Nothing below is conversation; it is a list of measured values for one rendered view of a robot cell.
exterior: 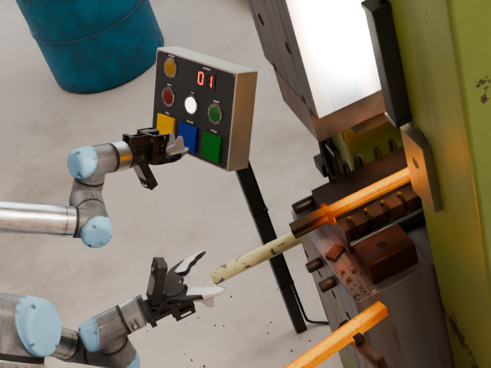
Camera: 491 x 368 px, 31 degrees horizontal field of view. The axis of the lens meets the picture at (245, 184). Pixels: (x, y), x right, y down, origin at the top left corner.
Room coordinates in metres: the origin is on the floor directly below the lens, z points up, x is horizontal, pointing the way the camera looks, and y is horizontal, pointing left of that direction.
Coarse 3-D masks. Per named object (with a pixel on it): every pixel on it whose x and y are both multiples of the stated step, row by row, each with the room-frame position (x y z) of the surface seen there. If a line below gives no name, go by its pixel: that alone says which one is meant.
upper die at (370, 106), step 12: (276, 72) 1.68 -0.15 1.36; (288, 84) 1.61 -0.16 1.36; (288, 96) 1.64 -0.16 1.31; (372, 96) 1.52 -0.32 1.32; (300, 108) 1.56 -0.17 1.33; (348, 108) 1.51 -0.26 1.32; (360, 108) 1.51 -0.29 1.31; (372, 108) 1.52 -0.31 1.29; (384, 108) 1.52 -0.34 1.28; (300, 120) 1.59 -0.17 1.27; (312, 120) 1.50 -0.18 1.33; (324, 120) 1.50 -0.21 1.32; (336, 120) 1.50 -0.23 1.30; (348, 120) 1.51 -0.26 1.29; (360, 120) 1.51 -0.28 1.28; (312, 132) 1.52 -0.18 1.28; (324, 132) 1.50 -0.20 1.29; (336, 132) 1.50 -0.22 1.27
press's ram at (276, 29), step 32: (256, 0) 1.66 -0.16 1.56; (288, 0) 1.45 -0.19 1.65; (320, 0) 1.46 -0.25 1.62; (352, 0) 1.47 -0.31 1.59; (288, 32) 1.49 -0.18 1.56; (320, 32) 1.45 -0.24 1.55; (352, 32) 1.46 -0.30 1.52; (288, 64) 1.56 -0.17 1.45; (320, 64) 1.45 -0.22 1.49; (352, 64) 1.46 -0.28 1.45; (320, 96) 1.45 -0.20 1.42; (352, 96) 1.46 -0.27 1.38
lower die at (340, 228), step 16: (384, 160) 1.71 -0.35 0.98; (400, 160) 1.67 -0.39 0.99; (352, 176) 1.69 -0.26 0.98; (368, 176) 1.66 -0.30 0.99; (384, 176) 1.64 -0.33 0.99; (320, 192) 1.68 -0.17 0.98; (336, 192) 1.64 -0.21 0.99; (352, 192) 1.62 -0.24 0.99; (384, 192) 1.57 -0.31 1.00; (352, 208) 1.56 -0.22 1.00; (368, 208) 1.55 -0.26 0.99; (384, 208) 1.53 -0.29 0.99; (400, 208) 1.52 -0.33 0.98; (336, 224) 1.55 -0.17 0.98; (368, 224) 1.51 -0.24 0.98
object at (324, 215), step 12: (384, 180) 1.60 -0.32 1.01; (396, 180) 1.59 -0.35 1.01; (360, 192) 1.59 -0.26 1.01; (372, 192) 1.58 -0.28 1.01; (324, 204) 1.59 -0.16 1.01; (336, 204) 1.58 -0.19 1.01; (348, 204) 1.57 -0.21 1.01; (312, 216) 1.57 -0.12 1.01; (324, 216) 1.56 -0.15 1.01; (300, 228) 1.55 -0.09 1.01; (312, 228) 1.55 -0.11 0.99
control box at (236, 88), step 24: (168, 48) 2.27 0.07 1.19; (192, 72) 2.13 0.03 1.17; (216, 72) 2.05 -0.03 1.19; (240, 72) 2.00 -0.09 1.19; (192, 96) 2.10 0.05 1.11; (216, 96) 2.02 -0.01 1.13; (240, 96) 1.98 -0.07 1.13; (192, 120) 2.07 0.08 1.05; (240, 120) 1.97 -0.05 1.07; (240, 144) 1.95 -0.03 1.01; (240, 168) 1.94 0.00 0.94
